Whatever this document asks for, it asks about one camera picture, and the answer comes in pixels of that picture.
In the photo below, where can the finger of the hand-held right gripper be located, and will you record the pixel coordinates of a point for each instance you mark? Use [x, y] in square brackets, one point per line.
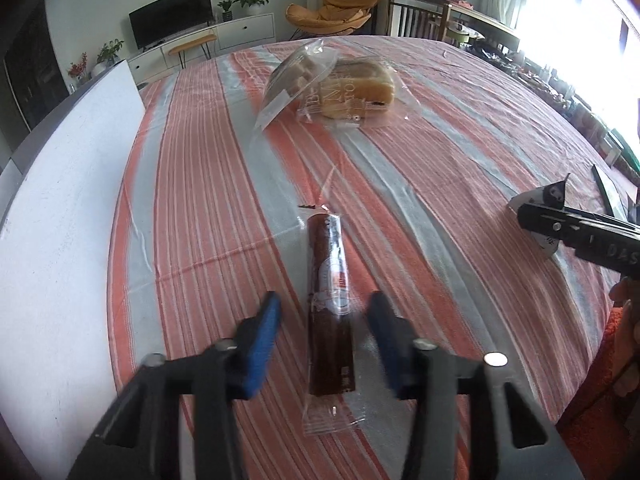
[542, 222]
[611, 192]

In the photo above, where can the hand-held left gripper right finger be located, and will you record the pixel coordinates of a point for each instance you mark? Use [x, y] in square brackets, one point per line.
[387, 345]

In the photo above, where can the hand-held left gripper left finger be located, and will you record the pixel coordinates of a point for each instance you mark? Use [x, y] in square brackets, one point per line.
[262, 340]

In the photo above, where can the blue white snack packet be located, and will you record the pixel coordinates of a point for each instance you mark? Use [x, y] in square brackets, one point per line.
[552, 192]

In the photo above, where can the brown fruit bar clear wrapper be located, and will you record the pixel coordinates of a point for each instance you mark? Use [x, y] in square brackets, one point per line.
[330, 310]

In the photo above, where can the person's right hand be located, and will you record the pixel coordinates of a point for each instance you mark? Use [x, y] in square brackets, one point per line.
[627, 350]

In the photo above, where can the row of windowsill clutter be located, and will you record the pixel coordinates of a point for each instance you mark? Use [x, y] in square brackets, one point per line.
[565, 95]

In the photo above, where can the orange fuzzy clothing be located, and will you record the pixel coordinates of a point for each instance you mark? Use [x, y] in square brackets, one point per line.
[600, 420]

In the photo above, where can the green pot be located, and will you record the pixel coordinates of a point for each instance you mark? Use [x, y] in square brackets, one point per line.
[462, 35]

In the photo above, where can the dark wooden table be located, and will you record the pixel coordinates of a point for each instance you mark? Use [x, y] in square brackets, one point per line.
[475, 15]

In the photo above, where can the bread loaf in clear bag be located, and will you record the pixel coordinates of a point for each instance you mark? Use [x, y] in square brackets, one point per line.
[360, 90]

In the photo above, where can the white board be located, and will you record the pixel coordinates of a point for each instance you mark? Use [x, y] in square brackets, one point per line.
[55, 235]

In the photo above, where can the clear packet of biscuits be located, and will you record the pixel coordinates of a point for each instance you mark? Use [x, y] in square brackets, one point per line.
[295, 77]

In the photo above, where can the orange lounge chair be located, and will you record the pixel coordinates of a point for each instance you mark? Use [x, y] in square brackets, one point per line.
[332, 12]

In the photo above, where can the wooden stool with metal legs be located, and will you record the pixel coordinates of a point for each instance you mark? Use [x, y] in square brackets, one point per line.
[192, 42]

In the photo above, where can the white tv cabinet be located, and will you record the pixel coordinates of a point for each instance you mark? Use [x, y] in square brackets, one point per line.
[247, 30]

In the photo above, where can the leafy plant in white pot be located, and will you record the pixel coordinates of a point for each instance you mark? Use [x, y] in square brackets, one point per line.
[109, 55]

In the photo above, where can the red flower plant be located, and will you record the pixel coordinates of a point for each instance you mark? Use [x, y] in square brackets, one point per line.
[78, 69]

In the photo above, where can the small green potted plant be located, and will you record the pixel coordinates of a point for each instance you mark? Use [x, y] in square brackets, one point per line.
[226, 9]

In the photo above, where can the black television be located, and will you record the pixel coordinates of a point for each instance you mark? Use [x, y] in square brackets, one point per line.
[170, 15]

